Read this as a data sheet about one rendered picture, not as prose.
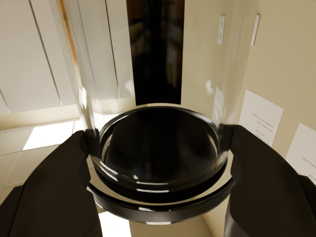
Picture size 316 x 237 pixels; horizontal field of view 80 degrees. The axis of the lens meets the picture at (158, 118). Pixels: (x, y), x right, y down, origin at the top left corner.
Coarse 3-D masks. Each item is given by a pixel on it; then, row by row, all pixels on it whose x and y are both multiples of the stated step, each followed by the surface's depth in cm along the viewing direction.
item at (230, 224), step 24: (240, 144) 10; (264, 144) 10; (240, 168) 9; (264, 168) 8; (288, 168) 8; (240, 192) 7; (264, 192) 7; (288, 192) 7; (240, 216) 6; (264, 216) 6; (288, 216) 6; (312, 216) 6
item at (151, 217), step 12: (228, 192) 10; (108, 204) 9; (204, 204) 9; (216, 204) 10; (132, 216) 9; (144, 216) 9; (156, 216) 9; (168, 216) 9; (180, 216) 9; (192, 216) 9
